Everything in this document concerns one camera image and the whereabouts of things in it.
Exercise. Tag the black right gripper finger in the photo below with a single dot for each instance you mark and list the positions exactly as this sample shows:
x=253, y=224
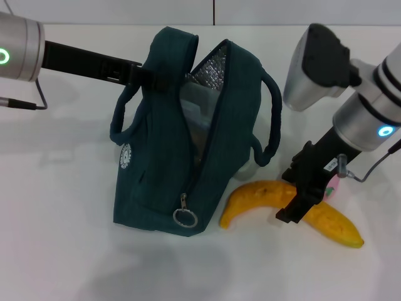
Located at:
x=300, y=205
x=290, y=175

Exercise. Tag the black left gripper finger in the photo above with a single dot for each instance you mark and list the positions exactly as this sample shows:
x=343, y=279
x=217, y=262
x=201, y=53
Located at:
x=150, y=80

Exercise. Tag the clear lunch box blue rim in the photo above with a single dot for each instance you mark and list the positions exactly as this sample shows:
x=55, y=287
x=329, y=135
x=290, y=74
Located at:
x=197, y=106

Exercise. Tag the pink peach toy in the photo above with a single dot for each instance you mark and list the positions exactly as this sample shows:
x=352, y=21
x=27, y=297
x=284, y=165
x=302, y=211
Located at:
x=333, y=188

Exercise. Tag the dark teal insulated lunch bag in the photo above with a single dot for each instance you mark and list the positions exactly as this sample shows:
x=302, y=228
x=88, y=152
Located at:
x=156, y=172

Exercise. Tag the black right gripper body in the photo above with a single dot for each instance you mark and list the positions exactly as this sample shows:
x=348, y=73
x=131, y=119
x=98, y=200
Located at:
x=326, y=160

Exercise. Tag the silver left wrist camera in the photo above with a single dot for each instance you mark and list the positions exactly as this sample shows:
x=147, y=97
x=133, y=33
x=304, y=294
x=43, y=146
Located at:
x=313, y=62

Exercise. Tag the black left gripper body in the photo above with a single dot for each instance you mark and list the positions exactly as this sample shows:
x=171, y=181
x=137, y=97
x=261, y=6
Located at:
x=81, y=62

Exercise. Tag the yellow banana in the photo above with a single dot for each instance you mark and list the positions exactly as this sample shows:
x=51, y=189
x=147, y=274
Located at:
x=257, y=194

